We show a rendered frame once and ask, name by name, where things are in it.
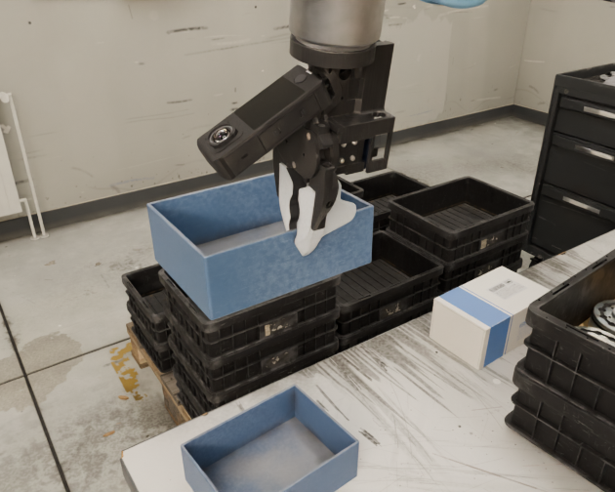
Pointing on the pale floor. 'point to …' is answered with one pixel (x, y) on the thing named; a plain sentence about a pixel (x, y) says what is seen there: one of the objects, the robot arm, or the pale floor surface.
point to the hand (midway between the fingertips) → (296, 243)
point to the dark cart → (584, 162)
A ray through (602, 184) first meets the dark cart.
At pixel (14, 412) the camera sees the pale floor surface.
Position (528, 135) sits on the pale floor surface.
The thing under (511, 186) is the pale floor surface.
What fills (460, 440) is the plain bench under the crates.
